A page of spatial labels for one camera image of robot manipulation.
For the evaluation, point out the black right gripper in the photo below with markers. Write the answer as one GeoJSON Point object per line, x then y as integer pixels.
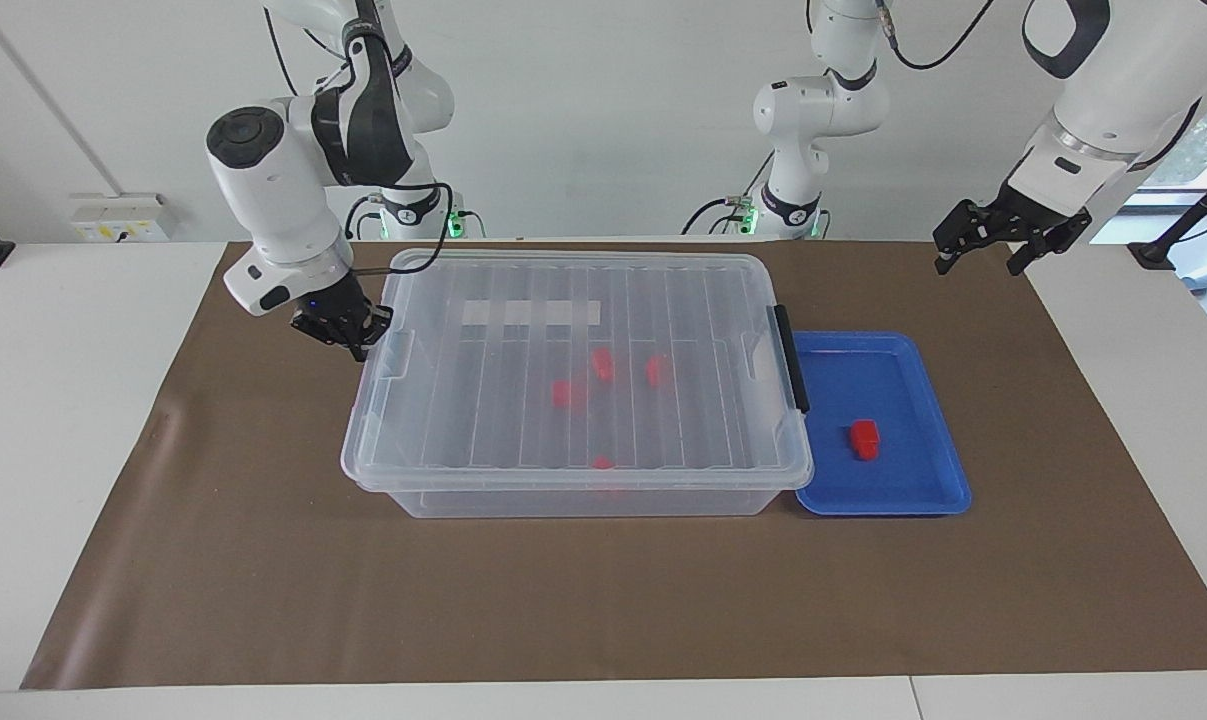
{"type": "Point", "coordinates": [333, 310]}

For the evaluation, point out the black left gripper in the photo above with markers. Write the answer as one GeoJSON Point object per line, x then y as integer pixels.
{"type": "Point", "coordinates": [1043, 225]}

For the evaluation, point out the clear ribbed plastic lid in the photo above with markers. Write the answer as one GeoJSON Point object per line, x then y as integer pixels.
{"type": "Point", "coordinates": [503, 420]}

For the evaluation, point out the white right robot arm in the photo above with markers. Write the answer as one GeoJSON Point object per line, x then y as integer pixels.
{"type": "Point", "coordinates": [283, 210]}

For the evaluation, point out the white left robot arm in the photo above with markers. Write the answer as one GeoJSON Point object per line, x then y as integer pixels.
{"type": "Point", "coordinates": [1123, 90]}

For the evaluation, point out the blue plastic tray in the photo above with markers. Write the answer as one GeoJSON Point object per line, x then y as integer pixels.
{"type": "Point", "coordinates": [893, 490]}

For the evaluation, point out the clear plastic storage box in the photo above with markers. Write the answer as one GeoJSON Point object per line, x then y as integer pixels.
{"type": "Point", "coordinates": [583, 503]}

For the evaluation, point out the black stand with pole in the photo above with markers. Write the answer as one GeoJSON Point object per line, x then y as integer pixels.
{"type": "Point", "coordinates": [1153, 250]}

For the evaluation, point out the light blue object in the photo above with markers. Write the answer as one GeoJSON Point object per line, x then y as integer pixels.
{"type": "Point", "coordinates": [1203, 280]}

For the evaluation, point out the brown table mat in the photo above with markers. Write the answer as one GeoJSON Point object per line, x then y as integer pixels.
{"type": "Point", "coordinates": [263, 580]}

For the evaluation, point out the white wall socket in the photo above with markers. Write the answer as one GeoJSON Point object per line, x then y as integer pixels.
{"type": "Point", "coordinates": [123, 220]}

